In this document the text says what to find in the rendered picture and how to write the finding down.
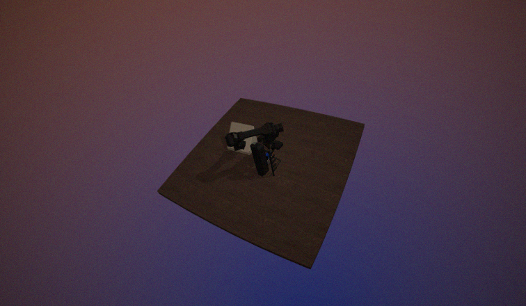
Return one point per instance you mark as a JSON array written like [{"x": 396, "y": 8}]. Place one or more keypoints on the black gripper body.
[{"x": 276, "y": 144}]

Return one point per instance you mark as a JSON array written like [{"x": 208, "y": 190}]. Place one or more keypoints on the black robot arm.
[{"x": 268, "y": 129}]

